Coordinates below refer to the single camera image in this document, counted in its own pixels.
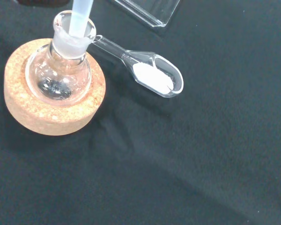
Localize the glass weighing funnel with powder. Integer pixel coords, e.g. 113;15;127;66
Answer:
87;34;185;99

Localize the clear round-bottom glass flask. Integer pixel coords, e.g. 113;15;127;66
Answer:
25;10;97;104

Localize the cork ring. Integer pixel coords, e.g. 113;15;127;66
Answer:
3;38;107;137

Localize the clear acrylic funnel stand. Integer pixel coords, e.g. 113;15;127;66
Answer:
107;0;181;29

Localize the black bench cloth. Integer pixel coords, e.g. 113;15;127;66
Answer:
0;0;281;225

